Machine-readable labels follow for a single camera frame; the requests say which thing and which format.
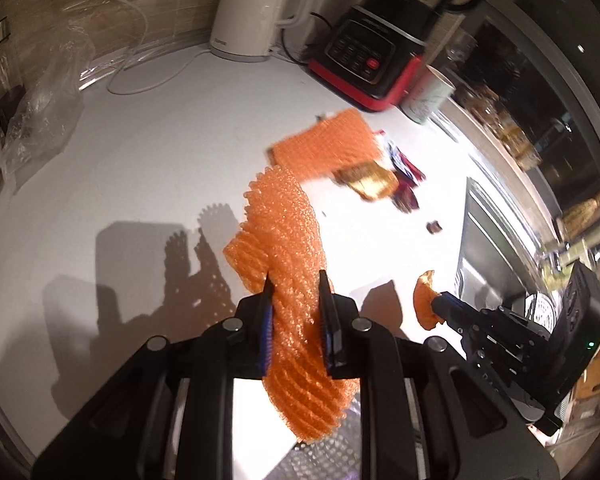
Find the clear plastic bag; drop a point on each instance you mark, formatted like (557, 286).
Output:
(50, 95)

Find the white electric kettle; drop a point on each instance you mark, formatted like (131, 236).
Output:
(245, 10)

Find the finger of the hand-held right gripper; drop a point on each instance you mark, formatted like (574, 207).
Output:
(452, 305)

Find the black red blender base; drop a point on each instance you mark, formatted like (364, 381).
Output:
(370, 50)

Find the white patterned cup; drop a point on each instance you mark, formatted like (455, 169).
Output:
(425, 95)

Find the short orange foam net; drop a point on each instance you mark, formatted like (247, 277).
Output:
(330, 145)

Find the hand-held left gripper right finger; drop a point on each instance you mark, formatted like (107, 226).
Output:
(326, 332)

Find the steel sink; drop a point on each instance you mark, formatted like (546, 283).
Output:
(495, 240)

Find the small dark scrap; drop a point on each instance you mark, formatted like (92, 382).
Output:
(434, 227)

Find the red purple wrapper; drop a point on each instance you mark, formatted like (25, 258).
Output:
(406, 170)

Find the orange peel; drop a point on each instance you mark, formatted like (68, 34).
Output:
(424, 305)

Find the golden brown wrapper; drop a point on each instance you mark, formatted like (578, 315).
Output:
(372, 181)

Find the long orange foam net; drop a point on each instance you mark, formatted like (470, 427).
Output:
(290, 240)

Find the wooden board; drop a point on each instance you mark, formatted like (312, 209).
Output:
(597, 385)

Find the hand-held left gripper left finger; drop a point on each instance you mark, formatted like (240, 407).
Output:
(266, 330)

